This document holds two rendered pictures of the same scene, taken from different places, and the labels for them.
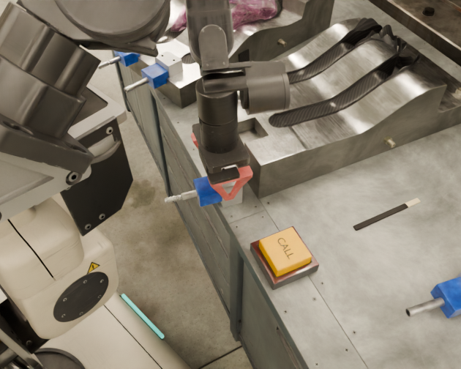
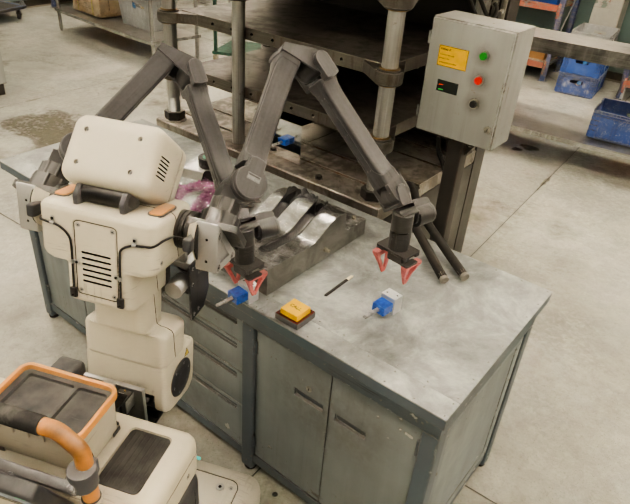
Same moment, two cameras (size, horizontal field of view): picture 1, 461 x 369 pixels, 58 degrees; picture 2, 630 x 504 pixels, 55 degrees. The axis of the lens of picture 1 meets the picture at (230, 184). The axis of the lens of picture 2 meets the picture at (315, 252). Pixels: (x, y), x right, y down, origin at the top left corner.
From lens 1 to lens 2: 109 cm
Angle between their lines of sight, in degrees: 28
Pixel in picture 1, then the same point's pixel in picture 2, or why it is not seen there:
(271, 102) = (271, 230)
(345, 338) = (340, 338)
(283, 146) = (274, 259)
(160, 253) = not seen: hidden behind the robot
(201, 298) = (205, 449)
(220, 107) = (249, 237)
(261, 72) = (263, 217)
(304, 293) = (312, 327)
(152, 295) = not seen: hidden behind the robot
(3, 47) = (221, 208)
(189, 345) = not seen: hidden behind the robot
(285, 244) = (295, 306)
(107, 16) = (253, 193)
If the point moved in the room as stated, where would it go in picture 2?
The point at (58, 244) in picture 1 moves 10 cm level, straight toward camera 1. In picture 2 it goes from (179, 328) to (213, 341)
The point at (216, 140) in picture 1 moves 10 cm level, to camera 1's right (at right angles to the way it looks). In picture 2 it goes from (247, 256) to (281, 249)
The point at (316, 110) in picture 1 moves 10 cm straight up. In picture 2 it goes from (282, 240) to (283, 212)
